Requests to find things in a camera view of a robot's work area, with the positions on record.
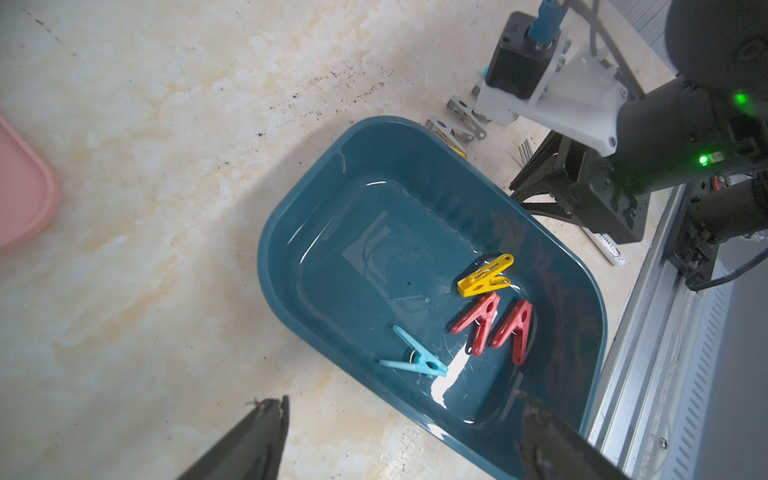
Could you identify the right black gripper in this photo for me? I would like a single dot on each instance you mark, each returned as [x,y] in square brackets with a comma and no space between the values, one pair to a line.
[570,182]

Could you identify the yellow clothespin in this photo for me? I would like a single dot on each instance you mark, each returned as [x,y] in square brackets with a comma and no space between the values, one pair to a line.
[487,278]
[455,148]

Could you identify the red clothespin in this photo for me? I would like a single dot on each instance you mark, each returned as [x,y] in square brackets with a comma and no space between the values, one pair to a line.
[515,327]
[480,315]

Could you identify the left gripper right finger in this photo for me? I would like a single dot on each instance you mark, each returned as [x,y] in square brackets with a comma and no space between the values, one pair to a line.
[551,449]

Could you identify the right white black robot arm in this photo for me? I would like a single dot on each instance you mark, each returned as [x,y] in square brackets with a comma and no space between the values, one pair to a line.
[705,129]

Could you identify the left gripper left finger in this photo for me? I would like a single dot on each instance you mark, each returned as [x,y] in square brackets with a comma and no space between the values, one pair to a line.
[252,449]

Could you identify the pink plastic tray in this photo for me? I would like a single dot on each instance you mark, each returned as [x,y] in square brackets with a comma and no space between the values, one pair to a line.
[30,192]

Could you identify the aluminium mounting rail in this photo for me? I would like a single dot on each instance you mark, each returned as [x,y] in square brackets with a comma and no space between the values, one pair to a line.
[683,391]

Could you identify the teal plastic storage box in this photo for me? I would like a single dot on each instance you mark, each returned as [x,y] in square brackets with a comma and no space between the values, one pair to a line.
[377,233]

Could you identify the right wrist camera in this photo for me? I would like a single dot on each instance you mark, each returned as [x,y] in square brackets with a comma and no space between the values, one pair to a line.
[525,49]

